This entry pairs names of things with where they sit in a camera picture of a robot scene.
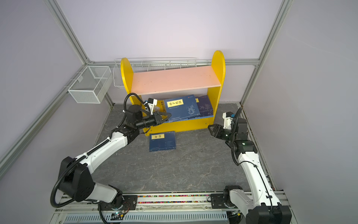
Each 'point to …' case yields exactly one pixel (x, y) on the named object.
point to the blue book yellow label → (164, 141)
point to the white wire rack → (151, 64)
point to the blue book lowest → (204, 106)
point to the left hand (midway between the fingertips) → (171, 116)
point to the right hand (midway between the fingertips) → (212, 127)
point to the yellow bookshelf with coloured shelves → (189, 94)
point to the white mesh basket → (89, 86)
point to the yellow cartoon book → (161, 103)
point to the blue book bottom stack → (182, 108)
